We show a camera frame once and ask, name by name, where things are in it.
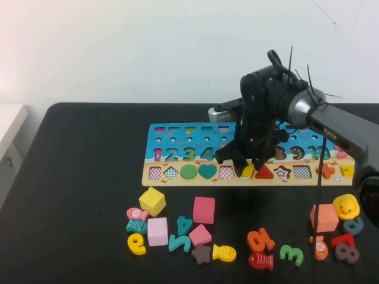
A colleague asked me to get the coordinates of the salmon orange foam cube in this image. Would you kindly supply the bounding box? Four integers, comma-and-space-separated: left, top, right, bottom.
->
309, 204, 340, 233

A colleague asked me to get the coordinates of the yellow wooden fish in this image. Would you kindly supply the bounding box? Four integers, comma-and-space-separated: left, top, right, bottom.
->
211, 244, 237, 262

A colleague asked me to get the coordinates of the black looped cable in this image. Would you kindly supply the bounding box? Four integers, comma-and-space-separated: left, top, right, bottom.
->
267, 49, 300, 83

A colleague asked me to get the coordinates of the brown number eight piece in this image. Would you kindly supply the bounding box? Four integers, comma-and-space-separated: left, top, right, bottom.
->
333, 242, 360, 263

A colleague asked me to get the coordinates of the red wooden fish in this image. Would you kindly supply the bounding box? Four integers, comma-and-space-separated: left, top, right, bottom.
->
248, 251, 274, 272

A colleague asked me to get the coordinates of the light pink wooden cube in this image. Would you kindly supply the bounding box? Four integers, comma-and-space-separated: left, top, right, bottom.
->
147, 217, 169, 247

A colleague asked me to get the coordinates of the orange plus sign piece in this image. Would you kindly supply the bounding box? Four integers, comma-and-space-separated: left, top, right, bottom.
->
315, 164, 336, 178

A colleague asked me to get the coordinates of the black zip tie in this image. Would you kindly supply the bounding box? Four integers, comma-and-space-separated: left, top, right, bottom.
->
286, 46, 294, 86
321, 93, 343, 103
306, 64, 319, 98

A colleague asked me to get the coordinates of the yellow wooden cube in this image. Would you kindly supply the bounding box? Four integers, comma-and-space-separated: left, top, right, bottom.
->
138, 186, 166, 218

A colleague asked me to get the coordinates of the red triangle puzzle piece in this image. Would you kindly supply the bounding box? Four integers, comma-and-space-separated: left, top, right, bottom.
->
255, 164, 275, 180

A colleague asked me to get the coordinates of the teal heart puzzle piece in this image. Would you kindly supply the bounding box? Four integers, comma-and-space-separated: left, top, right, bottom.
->
198, 163, 218, 180

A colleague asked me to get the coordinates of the pink square puzzle piece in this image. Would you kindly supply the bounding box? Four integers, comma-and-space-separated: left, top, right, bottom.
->
188, 224, 213, 247

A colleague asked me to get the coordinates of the red number seven piece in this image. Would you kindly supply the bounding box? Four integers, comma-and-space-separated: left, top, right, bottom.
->
330, 233, 355, 249

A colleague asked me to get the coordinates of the brown star puzzle piece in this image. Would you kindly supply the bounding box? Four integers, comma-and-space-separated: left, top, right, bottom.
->
191, 243, 211, 265

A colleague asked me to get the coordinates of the magenta foam cube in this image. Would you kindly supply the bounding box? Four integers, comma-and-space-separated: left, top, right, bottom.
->
192, 196, 216, 225

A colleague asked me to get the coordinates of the colourful wooden puzzle board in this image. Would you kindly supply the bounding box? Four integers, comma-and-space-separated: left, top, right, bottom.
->
141, 121, 359, 188

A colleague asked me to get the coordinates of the yellow rubber duck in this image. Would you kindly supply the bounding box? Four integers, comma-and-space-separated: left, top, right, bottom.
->
332, 193, 361, 220

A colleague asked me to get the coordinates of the green circle puzzle piece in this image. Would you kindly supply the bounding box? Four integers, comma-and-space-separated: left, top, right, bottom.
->
180, 163, 198, 180

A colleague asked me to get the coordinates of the teal number two piece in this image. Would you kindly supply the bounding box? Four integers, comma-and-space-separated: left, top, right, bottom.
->
168, 234, 191, 253

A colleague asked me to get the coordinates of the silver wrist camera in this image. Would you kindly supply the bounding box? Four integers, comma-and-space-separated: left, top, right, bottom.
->
207, 99, 246, 124

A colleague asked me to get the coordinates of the pink wooden fish five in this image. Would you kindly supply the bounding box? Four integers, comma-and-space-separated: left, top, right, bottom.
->
126, 206, 150, 222

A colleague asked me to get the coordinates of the white side cabinet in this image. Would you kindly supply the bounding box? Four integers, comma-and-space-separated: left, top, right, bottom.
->
0, 103, 29, 208

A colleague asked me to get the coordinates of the teal number four piece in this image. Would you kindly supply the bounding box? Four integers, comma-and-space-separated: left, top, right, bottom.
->
176, 215, 194, 237

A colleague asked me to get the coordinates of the orange wooden fish ten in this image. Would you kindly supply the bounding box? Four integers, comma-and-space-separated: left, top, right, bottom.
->
308, 235, 329, 261

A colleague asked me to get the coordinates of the blue-grey number nine piece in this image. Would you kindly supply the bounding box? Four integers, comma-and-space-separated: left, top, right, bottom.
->
342, 216, 364, 236

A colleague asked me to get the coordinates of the green number three piece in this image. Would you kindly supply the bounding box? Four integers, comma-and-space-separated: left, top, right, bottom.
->
279, 244, 304, 265

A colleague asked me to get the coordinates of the yellow number six piece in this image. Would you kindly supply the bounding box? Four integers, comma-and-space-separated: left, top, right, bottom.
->
127, 233, 147, 256

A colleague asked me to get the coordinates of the yellow pentagon puzzle piece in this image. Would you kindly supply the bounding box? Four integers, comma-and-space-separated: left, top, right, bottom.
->
240, 163, 256, 180

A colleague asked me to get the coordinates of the teal wooden fish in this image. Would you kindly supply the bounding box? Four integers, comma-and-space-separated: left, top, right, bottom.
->
126, 218, 148, 235

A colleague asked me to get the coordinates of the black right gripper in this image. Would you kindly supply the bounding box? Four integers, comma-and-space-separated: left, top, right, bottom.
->
214, 114, 290, 179

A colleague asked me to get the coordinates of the black hanging cable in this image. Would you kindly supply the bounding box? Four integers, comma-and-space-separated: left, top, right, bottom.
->
311, 138, 327, 284

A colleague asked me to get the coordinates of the orange number ten piece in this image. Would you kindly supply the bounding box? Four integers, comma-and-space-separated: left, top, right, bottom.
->
247, 227, 275, 253

